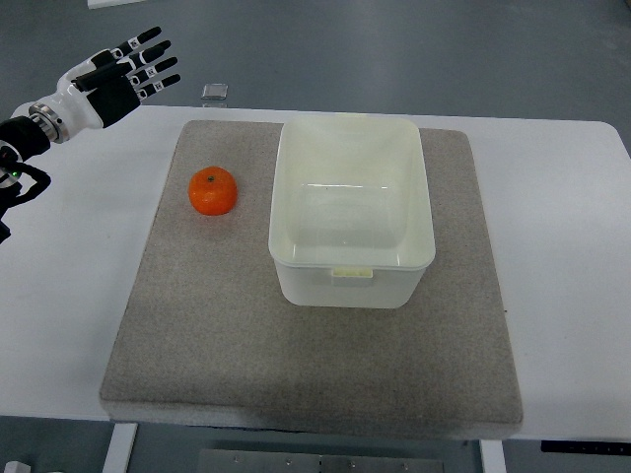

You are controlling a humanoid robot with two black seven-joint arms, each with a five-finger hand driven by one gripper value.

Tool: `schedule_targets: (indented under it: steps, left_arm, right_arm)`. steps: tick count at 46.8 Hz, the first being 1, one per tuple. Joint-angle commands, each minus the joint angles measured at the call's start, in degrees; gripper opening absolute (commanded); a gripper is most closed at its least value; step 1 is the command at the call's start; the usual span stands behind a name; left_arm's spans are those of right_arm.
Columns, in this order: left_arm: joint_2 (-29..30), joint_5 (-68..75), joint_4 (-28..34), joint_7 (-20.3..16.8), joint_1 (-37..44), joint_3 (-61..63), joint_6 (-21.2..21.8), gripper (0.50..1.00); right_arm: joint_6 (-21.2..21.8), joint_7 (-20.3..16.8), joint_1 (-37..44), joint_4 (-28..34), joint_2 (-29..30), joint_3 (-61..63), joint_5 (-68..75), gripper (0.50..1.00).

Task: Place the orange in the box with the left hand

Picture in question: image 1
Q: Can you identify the white object bottom left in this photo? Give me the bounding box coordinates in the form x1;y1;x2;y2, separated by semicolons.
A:
4;460;32;473

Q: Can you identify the white object top edge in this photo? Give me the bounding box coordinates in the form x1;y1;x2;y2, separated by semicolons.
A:
87;0;144;9

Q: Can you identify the white table leg left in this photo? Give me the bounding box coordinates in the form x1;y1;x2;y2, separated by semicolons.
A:
102;423;138;473

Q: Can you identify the white table leg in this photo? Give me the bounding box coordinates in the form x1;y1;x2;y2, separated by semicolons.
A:
102;423;138;473
479;440;507;473

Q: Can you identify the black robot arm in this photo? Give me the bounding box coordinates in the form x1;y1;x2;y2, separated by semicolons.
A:
1;103;67;218

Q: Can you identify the black table control panel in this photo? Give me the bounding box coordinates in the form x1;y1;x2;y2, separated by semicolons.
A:
540;440;631;456

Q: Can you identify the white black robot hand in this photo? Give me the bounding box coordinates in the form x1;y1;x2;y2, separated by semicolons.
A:
45;27;180;137

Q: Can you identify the grey felt mat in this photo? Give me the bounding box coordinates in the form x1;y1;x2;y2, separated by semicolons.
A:
100;120;523;439

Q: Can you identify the orange fruit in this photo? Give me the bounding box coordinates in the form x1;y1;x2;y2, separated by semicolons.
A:
187;167;238;216

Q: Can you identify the white table leg right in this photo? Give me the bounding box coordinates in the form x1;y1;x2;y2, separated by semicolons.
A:
479;440;507;473

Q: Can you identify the small clear floor plate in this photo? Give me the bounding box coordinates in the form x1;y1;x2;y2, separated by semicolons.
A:
201;83;229;101

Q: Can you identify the white plastic box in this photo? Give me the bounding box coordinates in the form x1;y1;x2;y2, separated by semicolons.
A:
268;113;436;308

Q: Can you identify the grey metal base plate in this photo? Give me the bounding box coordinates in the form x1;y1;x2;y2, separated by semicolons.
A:
197;449;445;473

